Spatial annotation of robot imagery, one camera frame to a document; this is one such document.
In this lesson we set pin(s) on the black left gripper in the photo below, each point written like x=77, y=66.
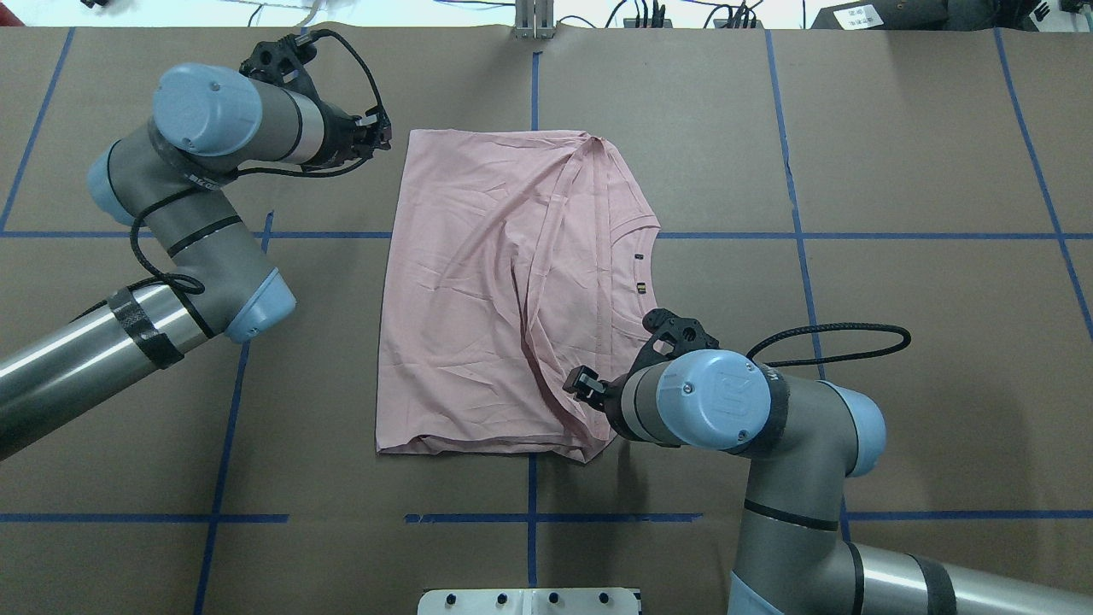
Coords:
x=340, y=137

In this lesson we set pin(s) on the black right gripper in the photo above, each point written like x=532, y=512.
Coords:
x=608, y=395

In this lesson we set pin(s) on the black box with label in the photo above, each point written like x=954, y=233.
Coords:
x=887, y=15

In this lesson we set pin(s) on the aluminium profile post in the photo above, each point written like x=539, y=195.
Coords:
x=534, y=19

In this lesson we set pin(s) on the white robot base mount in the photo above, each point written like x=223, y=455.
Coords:
x=607, y=600

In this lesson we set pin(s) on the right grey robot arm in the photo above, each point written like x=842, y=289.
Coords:
x=803, y=439

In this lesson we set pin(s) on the pink Snoopy t-shirt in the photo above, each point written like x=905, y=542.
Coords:
x=515, y=257

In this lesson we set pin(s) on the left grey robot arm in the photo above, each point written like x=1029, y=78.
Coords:
x=206, y=275

